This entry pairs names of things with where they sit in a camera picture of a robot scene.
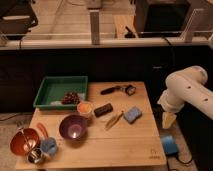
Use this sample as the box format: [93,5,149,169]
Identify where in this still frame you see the red chili pepper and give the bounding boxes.
[37,123,48,139]

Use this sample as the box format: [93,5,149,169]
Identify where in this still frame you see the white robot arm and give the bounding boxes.
[158,66,213,129]

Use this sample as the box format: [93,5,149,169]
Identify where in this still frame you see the orange cup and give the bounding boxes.
[77,102,93,118]

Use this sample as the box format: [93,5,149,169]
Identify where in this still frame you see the blue cup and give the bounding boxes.
[40,137,58,156]

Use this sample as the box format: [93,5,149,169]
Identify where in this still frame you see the small metal cup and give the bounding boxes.
[27,148,45,164]

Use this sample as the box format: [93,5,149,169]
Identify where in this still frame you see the blue object on floor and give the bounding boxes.
[161,136,179,155]

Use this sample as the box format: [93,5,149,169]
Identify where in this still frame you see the blue sponge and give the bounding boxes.
[124,106,142,124]

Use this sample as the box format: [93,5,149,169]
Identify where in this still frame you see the yellow green tongs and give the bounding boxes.
[105,111,124,130]

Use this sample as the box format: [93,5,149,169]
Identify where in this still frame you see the black rectangular block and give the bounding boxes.
[94,103,113,117]

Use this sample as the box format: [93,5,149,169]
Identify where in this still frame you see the purple bowl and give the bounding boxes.
[59,115,87,140]

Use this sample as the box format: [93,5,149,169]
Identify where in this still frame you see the purple grapes bunch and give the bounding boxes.
[62,92,80,104]

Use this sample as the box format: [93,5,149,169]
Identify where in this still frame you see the green plastic tray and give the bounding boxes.
[33,76,88,110]

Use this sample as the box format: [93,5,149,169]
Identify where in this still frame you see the red metal bowl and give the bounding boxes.
[10,128,40,156]

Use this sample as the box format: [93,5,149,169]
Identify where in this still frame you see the metal spoon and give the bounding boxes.
[17,122,31,151]

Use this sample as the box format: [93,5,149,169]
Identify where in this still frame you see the black handled tool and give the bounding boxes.
[100,84,136,96]

